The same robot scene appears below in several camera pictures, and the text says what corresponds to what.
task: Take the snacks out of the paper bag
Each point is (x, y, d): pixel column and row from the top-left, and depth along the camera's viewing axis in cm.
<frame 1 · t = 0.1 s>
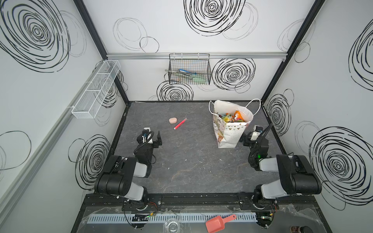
left hand: (150, 132, 88), fingers open
right hand: (250, 132, 90), fingers open
white patterned paper bag: (230, 121, 84), point 21 cm above the table
pink round eraser: (173, 120, 108), point 2 cm above the table
pink marker pen: (180, 123, 107), point 2 cm above the table
green orange snack bag: (238, 116, 89), point 19 cm above the table

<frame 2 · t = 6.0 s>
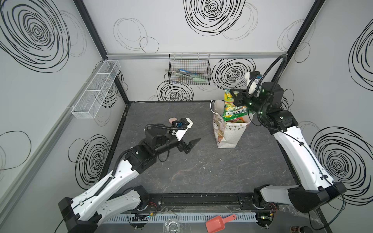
left hand: (193, 130, 63), fingers open
right hand: (232, 89, 64), fingers closed
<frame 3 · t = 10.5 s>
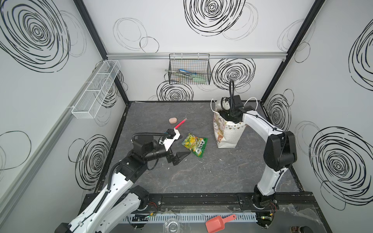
left hand: (184, 144, 65), fingers open
right hand: (222, 116, 93), fingers open
green Fox's candy bag: (196, 145, 93), point 4 cm above the table
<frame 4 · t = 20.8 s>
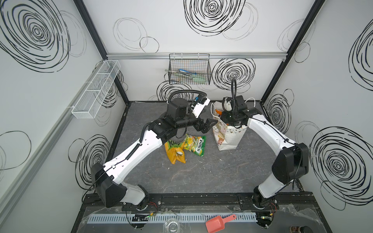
left hand: (211, 115, 65), fingers open
right hand: (222, 117, 86), fingers closed
yellow snack bag: (175, 151, 86), point 8 cm above the table
